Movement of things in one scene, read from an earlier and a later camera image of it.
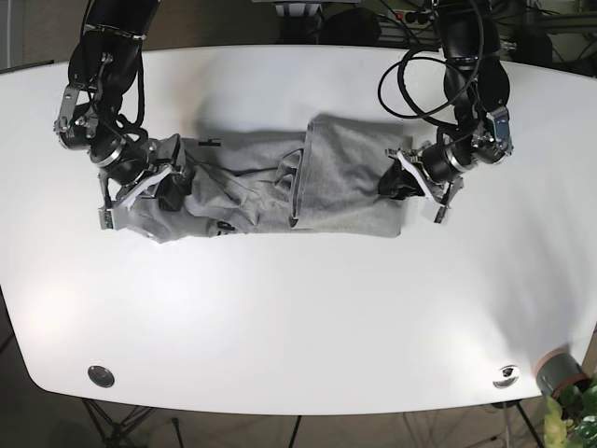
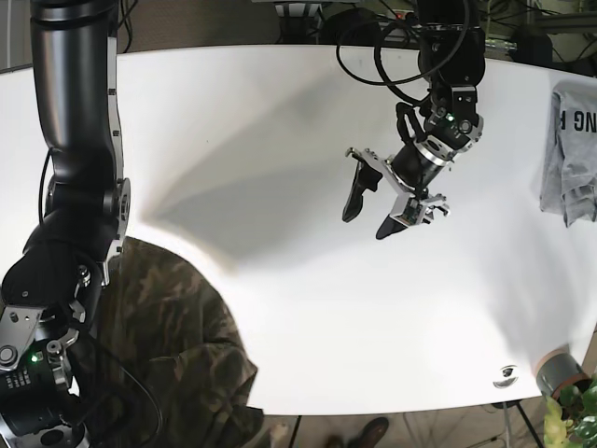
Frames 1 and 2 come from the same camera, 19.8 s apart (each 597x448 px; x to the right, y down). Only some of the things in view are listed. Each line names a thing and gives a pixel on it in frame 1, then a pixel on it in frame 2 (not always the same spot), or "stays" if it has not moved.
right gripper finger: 423,186 to 367,179
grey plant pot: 557,369 stays
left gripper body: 132,170 to 42,400
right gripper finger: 455,186 to 411,213
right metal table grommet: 506,376 stays
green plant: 571,419 stays
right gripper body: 487,142 to 413,167
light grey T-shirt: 323,179 to 569,182
